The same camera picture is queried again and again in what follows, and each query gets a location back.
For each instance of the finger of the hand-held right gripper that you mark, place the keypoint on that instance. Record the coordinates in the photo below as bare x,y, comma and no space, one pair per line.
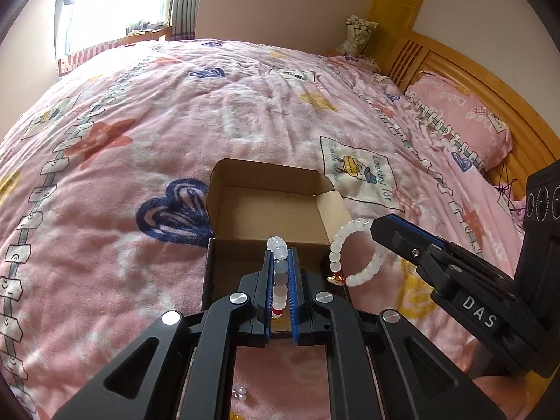
400,240

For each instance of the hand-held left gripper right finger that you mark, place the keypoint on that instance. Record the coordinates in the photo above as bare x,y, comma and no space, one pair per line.
295,297

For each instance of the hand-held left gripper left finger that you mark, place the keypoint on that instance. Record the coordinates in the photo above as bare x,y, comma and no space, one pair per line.
267,289

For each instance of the brown cardboard box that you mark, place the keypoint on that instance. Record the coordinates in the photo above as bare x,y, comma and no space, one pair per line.
262,210

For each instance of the clear loose beads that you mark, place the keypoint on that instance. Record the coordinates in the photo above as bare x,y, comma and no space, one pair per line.
239,392

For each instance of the pink printed pillow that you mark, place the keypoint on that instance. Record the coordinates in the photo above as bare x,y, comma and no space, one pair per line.
459,109

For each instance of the pink printed blanket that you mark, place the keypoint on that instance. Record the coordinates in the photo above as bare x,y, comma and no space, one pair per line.
175,140

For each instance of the yellow wooden headboard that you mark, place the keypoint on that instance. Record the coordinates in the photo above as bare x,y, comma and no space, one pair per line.
437,57

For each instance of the white flower bouquet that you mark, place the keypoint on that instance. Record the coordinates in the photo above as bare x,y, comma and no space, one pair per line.
358,35

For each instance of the wooden desk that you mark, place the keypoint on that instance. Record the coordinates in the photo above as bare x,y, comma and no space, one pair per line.
151,35

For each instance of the pink striped cloth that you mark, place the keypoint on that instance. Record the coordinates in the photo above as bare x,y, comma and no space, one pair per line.
89,54

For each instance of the grey striped curtain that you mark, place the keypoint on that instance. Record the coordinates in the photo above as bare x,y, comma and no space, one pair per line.
186,0

